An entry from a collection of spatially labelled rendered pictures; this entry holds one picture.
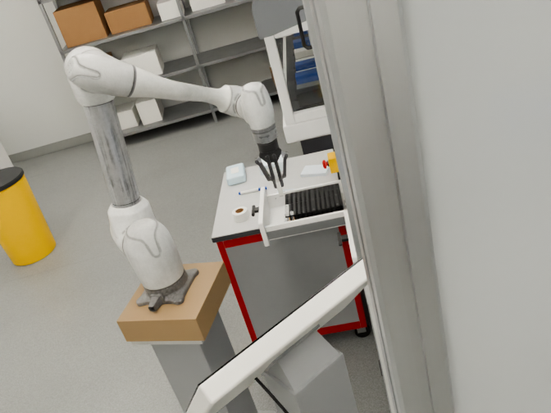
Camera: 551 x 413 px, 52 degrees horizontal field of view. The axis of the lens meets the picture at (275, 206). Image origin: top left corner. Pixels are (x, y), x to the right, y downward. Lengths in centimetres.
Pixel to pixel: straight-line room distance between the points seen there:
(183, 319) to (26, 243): 277
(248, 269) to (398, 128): 227
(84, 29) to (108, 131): 397
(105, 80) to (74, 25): 415
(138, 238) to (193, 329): 35
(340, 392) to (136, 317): 84
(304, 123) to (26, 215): 234
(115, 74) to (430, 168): 150
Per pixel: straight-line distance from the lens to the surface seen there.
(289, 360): 135
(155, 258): 192
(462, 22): 33
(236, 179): 281
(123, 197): 206
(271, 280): 260
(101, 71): 178
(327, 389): 141
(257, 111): 199
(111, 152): 200
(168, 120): 602
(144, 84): 182
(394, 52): 30
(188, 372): 221
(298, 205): 222
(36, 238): 457
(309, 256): 252
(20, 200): 445
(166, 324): 196
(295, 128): 297
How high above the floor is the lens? 200
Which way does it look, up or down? 29 degrees down
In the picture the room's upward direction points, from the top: 16 degrees counter-clockwise
